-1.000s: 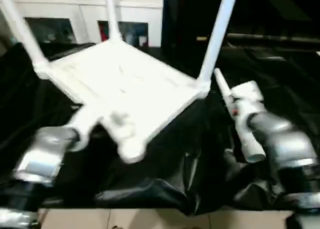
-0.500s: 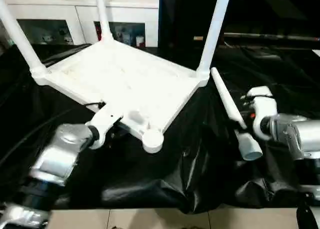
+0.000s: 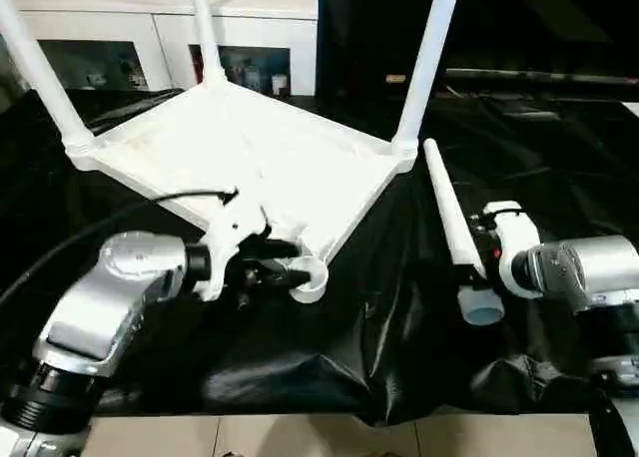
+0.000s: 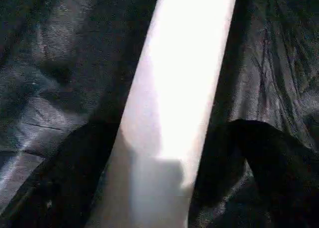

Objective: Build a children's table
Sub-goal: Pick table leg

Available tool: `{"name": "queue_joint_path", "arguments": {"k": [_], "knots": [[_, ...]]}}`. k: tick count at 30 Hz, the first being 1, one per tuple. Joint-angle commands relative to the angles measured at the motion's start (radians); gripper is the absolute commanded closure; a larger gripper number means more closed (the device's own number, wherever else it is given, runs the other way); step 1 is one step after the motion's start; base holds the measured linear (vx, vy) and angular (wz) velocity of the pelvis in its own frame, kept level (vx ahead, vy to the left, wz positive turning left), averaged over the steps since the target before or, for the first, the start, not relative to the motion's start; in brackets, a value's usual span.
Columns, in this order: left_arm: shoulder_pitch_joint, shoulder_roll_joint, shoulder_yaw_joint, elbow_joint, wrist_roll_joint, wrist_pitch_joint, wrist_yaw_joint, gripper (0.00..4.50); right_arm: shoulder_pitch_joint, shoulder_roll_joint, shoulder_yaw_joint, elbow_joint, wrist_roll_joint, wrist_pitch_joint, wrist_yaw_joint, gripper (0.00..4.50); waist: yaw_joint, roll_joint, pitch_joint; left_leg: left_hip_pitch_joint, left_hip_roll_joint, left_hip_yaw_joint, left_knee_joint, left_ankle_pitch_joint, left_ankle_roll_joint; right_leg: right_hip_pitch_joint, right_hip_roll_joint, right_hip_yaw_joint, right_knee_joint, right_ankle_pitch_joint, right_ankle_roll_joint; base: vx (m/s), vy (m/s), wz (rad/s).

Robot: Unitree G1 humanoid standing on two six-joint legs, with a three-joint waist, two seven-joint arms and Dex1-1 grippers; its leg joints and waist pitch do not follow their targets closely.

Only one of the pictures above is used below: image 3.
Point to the white plastic table leg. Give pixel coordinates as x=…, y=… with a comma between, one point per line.
x=429, y=68
x=45, y=78
x=454, y=212
x=207, y=38

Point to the white plastic table top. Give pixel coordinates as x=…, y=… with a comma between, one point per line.
x=239, y=142

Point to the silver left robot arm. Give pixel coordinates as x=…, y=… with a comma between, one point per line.
x=115, y=277

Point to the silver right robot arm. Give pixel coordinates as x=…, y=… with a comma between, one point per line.
x=589, y=272

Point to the black plastic mat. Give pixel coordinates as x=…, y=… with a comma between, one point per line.
x=549, y=177

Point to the white mug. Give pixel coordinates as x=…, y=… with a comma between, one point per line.
x=279, y=85

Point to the white flat board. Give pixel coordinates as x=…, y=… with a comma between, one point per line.
x=634, y=109

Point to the red packet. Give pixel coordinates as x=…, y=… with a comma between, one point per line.
x=195, y=68

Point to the black speaker box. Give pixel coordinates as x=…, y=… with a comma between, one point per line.
x=379, y=28

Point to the white glass-door cabinet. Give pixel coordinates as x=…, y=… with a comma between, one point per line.
x=125, y=28

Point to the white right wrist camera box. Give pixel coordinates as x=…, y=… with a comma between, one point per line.
x=519, y=237

